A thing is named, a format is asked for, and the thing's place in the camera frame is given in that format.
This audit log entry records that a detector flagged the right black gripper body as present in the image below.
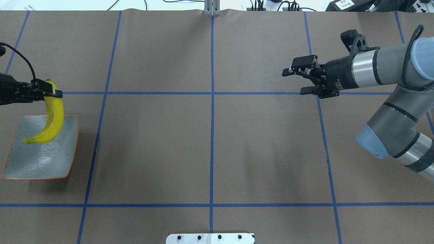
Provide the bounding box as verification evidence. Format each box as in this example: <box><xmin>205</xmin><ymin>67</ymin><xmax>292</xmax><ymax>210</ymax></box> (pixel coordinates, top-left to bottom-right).
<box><xmin>310</xmin><ymin>57</ymin><xmax>355</xmax><ymax>99</ymax></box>

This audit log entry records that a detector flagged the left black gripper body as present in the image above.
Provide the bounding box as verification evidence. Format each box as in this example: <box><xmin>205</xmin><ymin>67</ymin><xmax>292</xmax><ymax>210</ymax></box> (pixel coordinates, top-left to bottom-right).
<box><xmin>0</xmin><ymin>73</ymin><xmax>38</xmax><ymax>105</ymax></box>

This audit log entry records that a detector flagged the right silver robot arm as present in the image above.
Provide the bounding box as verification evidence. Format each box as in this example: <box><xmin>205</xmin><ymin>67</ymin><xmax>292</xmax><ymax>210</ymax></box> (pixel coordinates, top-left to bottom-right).
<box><xmin>282</xmin><ymin>25</ymin><xmax>434</xmax><ymax>182</ymax></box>

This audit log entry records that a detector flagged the grey square plate orange rim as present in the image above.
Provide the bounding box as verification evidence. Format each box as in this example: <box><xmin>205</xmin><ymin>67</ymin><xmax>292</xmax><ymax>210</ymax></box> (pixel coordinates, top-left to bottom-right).
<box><xmin>1</xmin><ymin>115</ymin><xmax>80</xmax><ymax>180</ymax></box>

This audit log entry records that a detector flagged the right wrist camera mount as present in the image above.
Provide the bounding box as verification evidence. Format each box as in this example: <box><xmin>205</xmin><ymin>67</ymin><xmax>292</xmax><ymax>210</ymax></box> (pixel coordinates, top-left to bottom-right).
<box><xmin>340</xmin><ymin>29</ymin><xmax>380</xmax><ymax>60</ymax></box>

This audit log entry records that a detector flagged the aluminium frame post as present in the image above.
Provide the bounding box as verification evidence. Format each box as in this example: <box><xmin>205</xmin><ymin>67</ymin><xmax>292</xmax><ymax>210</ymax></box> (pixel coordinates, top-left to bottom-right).
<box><xmin>203</xmin><ymin>0</ymin><xmax>221</xmax><ymax>17</ymax></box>

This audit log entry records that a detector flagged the white camera mast base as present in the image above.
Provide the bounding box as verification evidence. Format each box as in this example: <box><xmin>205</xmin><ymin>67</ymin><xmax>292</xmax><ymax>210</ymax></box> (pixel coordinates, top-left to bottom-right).
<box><xmin>165</xmin><ymin>232</ymin><xmax>255</xmax><ymax>244</ymax></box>

